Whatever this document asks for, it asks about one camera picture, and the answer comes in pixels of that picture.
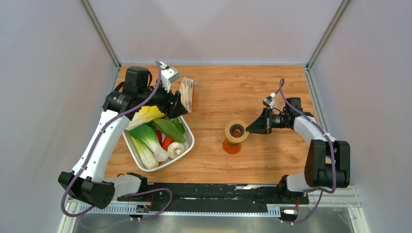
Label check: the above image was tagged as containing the white mushroom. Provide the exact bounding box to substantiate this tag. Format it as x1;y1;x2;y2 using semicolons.
167;142;185;159

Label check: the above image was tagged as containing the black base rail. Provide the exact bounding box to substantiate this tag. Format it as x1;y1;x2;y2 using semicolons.
117;183;309;213

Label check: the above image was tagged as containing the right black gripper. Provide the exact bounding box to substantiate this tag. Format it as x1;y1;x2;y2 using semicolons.
245;107;289;134

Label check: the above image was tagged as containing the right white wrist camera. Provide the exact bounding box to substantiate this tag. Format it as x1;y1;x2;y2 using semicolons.
263;92;276;109

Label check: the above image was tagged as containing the white vegetable tray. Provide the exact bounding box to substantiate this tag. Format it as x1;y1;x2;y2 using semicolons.
122;116;194;172

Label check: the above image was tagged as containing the orange carrot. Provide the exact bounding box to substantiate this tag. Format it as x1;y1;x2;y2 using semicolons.
162;136;174;150

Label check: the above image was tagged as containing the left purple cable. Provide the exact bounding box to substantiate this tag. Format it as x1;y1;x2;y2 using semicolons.
60;61;173;222

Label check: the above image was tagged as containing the yellow napa cabbage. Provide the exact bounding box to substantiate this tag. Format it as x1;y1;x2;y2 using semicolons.
126;106;165;131

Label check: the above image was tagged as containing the purple cable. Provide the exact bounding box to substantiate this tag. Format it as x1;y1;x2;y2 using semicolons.
60;61;173;222
278;78;337;225

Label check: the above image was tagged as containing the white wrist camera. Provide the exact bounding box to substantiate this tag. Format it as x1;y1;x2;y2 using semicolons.
263;92;276;109
160;62;180;92

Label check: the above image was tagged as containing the pale bok choy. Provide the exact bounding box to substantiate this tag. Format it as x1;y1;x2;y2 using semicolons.
131;137;159;169

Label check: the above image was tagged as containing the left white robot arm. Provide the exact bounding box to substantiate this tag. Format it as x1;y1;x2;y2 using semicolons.
58;62;188;209

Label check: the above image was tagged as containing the red chili pepper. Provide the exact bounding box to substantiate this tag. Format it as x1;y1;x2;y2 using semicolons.
155;130;163;145

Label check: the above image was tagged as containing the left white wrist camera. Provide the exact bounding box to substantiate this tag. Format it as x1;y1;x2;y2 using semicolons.
160;62;180;92

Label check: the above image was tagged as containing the green leafy vegetable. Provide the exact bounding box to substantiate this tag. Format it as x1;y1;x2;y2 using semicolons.
151;116;186;143

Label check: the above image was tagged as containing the wooden dripper ring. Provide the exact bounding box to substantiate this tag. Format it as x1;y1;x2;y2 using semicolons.
224;119;250;144

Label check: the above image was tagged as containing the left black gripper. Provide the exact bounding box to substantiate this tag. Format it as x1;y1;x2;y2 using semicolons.
138;79;189;119

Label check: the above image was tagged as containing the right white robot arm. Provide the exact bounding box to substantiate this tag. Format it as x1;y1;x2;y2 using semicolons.
245;98;350;203

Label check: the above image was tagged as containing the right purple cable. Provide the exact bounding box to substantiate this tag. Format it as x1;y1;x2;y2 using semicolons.
278;78;337;225

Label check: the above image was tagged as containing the orange glass carafe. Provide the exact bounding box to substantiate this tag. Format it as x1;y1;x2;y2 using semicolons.
222;138;241;154

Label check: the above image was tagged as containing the green bok choy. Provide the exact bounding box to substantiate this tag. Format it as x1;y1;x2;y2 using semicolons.
129;124;169;162

